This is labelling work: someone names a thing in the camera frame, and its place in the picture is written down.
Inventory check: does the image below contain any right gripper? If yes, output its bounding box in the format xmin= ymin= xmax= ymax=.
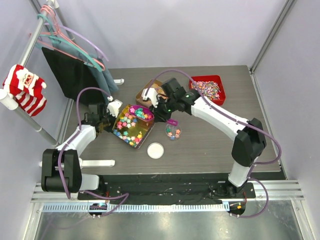
xmin=149 ymin=95 xmax=178 ymax=123

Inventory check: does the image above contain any teal hanger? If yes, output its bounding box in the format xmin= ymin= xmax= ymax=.
xmin=37 ymin=13 xmax=106 ymax=72

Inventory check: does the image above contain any purple cable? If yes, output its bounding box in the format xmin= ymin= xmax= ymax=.
xmin=57 ymin=86 xmax=130 ymax=217
xmin=144 ymin=69 xmax=283 ymax=220

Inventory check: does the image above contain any purple hanger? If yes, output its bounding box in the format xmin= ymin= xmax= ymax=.
xmin=58 ymin=24 xmax=109 ymax=62

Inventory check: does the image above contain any white cable duct strip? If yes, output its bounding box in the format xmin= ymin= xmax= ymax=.
xmin=42 ymin=202 xmax=230 ymax=213

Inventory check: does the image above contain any grey-blue cloth on hanger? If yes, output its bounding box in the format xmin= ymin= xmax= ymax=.
xmin=53 ymin=43 xmax=119 ymax=95

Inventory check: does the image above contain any purple plastic scoop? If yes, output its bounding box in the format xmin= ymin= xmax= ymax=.
xmin=129 ymin=105 xmax=156 ymax=122

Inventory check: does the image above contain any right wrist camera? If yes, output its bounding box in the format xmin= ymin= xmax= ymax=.
xmin=141 ymin=87 xmax=159 ymax=108

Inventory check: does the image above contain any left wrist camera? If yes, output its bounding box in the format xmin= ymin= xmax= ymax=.
xmin=107 ymin=96 xmax=123 ymax=118

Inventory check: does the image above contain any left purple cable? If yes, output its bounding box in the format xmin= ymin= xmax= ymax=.
xmin=57 ymin=86 xmax=130 ymax=217

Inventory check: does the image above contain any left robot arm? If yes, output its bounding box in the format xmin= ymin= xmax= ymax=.
xmin=41 ymin=100 xmax=122 ymax=200

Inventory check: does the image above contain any black cloth on hanger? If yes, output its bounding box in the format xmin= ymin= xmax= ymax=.
xmin=41 ymin=47 xmax=99 ymax=101

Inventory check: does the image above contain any white round lid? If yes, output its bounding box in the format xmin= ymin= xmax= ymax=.
xmin=147 ymin=142 xmax=165 ymax=159

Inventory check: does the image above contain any star candy tin box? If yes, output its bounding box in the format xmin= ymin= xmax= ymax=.
xmin=112 ymin=104 xmax=154 ymax=149

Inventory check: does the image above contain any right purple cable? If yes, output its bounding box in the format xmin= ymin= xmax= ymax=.
xmin=144 ymin=69 xmax=283 ymax=220

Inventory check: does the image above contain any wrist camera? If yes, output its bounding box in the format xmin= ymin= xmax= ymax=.
xmin=141 ymin=87 xmax=159 ymax=108
xmin=107 ymin=96 xmax=123 ymax=118

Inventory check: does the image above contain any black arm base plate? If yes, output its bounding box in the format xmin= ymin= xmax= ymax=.
xmin=74 ymin=172 xmax=256 ymax=205

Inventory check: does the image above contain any metal clothes rack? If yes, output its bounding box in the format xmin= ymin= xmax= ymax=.
xmin=0 ymin=0 xmax=125 ymax=171

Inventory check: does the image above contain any santa red striped sock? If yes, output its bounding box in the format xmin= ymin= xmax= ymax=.
xmin=2 ymin=64 xmax=47 ymax=117

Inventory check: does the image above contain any red candy box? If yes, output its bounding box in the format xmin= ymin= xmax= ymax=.
xmin=191 ymin=75 xmax=226 ymax=106

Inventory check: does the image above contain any clear plastic cup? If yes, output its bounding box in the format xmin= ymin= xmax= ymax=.
xmin=165 ymin=124 xmax=182 ymax=141

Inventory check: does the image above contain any pink hanger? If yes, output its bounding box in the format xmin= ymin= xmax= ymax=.
xmin=37 ymin=4 xmax=106 ymax=72

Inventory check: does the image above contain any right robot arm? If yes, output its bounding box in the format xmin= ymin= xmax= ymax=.
xmin=142 ymin=78 xmax=267 ymax=198

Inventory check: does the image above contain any brown gummy candy tin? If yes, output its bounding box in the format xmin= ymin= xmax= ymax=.
xmin=135 ymin=79 xmax=167 ymax=108

